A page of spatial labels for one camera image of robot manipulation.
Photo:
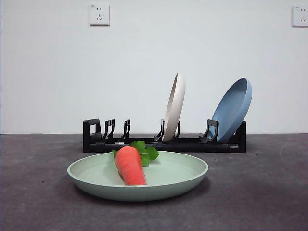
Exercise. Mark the orange toy carrot green leaves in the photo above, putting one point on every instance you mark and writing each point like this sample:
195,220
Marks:
129,166

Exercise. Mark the green plate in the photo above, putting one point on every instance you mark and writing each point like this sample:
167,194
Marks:
172,173

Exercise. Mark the beige plate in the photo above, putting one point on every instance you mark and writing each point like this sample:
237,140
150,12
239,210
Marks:
174,110

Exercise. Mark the black plate rack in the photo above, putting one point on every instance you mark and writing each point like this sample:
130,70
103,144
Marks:
187,146

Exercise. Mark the blue plate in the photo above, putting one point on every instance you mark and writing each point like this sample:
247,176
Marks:
232,108

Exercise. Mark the white wall socket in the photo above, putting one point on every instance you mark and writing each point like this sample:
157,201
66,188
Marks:
99,14
300,15

